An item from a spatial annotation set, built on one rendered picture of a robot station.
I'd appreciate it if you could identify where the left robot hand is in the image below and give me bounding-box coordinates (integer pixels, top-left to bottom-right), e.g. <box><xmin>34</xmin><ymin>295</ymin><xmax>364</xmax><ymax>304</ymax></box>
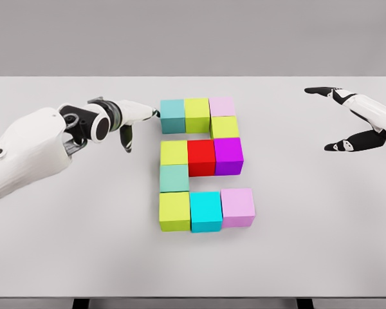
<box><xmin>115</xmin><ymin>98</ymin><xmax>161</xmax><ymax>155</ymax></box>

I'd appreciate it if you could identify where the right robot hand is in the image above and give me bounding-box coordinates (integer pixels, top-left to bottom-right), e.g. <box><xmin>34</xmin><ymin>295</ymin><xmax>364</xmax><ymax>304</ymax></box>
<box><xmin>304</xmin><ymin>86</ymin><xmax>386</xmax><ymax>153</ymax></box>

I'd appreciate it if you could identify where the teal blue cube block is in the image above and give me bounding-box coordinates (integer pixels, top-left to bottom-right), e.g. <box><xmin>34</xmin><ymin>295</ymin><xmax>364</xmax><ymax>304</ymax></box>
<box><xmin>160</xmin><ymin>98</ymin><xmax>187</xmax><ymax>135</ymax></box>

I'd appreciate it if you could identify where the yellow-green cube block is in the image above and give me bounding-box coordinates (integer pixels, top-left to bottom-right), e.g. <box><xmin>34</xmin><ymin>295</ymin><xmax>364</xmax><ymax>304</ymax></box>
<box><xmin>158</xmin><ymin>191</ymin><xmax>192</xmax><ymax>233</ymax></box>
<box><xmin>160</xmin><ymin>140</ymin><xmax>190</xmax><ymax>167</ymax></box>
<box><xmin>209</xmin><ymin>115</ymin><xmax>241</xmax><ymax>140</ymax></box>
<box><xmin>183</xmin><ymin>97</ymin><xmax>212</xmax><ymax>134</ymax></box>

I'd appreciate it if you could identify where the teal green cube block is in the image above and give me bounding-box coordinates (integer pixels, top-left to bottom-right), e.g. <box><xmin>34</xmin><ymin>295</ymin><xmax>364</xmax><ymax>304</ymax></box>
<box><xmin>159</xmin><ymin>164</ymin><xmax>191</xmax><ymax>194</ymax></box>

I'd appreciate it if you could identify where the red cube block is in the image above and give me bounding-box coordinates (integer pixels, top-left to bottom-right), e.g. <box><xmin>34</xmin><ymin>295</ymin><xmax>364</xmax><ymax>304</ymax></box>
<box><xmin>187</xmin><ymin>139</ymin><xmax>217</xmax><ymax>178</ymax></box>

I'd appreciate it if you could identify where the light pink cube block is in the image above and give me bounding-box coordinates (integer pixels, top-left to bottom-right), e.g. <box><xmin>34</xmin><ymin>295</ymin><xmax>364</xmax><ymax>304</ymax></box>
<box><xmin>208</xmin><ymin>96</ymin><xmax>237</xmax><ymax>118</ymax></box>
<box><xmin>219</xmin><ymin>187</ymin><xmax>257</xmax><ymax>229</ymax></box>

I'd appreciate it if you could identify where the purple cube block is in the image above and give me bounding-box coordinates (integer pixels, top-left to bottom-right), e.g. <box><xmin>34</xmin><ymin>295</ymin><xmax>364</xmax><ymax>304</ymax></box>
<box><xmin>213</xmin><ymin>137</ymin><xmax>245</xmax><ymax>176</ymax></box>

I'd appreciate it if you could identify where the bright cyan cube block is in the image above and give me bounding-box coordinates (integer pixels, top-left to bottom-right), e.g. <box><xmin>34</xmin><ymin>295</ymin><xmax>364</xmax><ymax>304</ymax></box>
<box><xmin>188</xmin><ymin>191</ymin><xmax>224</xmax><ymax>234</ymax></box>

